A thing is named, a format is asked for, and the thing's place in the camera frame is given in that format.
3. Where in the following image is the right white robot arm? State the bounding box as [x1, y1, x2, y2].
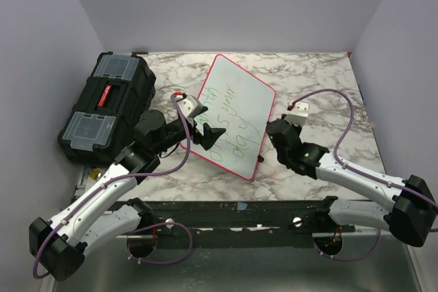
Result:
[266, 116, 437, 248]

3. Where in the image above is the yellow connector block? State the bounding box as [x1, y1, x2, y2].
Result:
[88, 168, 102, 181]

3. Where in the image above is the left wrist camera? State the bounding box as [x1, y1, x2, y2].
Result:
[177, 93, 208, 119]

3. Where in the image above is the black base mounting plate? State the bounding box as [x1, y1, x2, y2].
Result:
[112, 199, 384, 250]

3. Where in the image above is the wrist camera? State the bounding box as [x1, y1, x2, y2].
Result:
[177, 93, 208, 119]
[285, 101, 309, 127]

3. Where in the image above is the black plastic toolbox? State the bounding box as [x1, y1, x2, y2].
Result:
[57, 52, 156, 167]

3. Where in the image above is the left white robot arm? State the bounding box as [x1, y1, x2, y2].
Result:
[29, 101, 226, 281]

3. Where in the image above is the pink-framed whiteboard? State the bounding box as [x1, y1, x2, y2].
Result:
[191, 54, 276, 181]

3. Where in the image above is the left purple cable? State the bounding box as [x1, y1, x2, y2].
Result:
[32, 92, 194, 279]

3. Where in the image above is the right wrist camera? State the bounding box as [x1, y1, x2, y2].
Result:
[285, 101, 309, 127]

